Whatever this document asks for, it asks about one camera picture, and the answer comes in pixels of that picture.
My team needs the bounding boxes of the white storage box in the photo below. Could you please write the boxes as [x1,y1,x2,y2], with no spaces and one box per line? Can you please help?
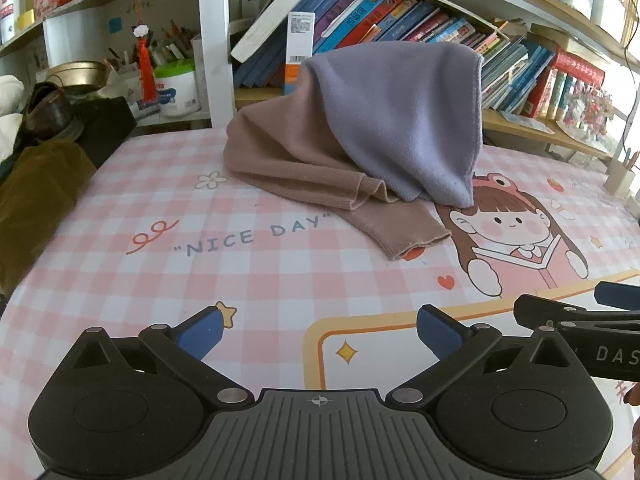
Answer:
[591,0,625,25]

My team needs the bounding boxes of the red tassel ornament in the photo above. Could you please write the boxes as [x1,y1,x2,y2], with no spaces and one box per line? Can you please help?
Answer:
[132,0,159,103]

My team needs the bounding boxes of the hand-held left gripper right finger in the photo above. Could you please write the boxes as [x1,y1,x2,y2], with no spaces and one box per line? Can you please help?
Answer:
[385,305,581,407]

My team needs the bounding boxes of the white bottle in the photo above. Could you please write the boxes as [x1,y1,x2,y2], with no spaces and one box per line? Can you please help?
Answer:
[0,0,22,45]

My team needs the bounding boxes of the white cloth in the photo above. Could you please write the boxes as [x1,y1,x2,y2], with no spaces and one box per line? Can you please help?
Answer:
[0,75,27,161]

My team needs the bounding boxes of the dark brown leather item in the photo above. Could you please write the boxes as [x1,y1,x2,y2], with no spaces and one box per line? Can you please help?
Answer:
[20,82,83,143]

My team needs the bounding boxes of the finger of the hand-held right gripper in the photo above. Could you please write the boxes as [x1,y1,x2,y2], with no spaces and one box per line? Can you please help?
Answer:
[594,281,640,310]
[514,294,640,334]

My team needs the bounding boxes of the mauve knit sweater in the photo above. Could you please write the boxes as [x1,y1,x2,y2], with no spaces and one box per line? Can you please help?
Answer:
[222,95,453,262]

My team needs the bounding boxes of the person's right hand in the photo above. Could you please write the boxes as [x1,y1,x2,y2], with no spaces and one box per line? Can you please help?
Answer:
[626,381,640,466]

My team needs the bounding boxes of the purple fleece garment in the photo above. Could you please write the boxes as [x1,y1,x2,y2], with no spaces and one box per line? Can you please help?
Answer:
[299,41,485,208]

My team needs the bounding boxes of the row of colourful books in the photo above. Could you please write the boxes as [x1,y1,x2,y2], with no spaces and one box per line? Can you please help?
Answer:
[230,0,616,121]

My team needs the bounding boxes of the olive brown corduroy garment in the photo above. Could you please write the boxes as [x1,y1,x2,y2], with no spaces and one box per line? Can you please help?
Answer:
[0,137,98,301]

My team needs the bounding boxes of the beige pen cup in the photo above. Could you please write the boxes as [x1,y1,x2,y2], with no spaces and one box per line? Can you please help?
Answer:
[604,149,640,200]

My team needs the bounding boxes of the bunch of pens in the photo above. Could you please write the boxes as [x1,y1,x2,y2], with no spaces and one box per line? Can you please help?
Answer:
[107,19,198,68]

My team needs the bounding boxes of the black cloth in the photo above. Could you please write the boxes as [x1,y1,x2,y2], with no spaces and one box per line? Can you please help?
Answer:
[75,96,138,168]

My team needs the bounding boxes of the light blue booklet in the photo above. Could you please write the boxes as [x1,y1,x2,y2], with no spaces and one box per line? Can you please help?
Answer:
[500,110,557,134]

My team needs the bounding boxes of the colourful paper ornament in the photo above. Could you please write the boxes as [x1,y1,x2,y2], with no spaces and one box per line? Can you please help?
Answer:
[562,80,616,141]

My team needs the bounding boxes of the white jar with green lid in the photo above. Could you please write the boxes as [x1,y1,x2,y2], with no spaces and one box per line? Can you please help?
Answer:
[152,59,201,120]

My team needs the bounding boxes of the wooden bookshelf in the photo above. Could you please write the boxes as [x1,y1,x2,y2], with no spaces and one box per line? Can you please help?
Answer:
[0,0,640,162]

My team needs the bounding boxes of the pink checked printed table mat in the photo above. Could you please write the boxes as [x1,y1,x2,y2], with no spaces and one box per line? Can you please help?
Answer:
[0,127,640,480]

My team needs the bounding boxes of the tall white orange box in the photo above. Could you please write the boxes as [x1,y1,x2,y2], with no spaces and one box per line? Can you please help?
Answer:
[284,10,317,97]

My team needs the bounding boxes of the gold metal bowl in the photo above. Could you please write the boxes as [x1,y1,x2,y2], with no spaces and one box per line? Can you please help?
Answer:
[45,60,108,96]

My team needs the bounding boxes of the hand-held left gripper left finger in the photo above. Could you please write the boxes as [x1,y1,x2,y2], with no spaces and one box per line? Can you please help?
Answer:
[62,306,253,407]

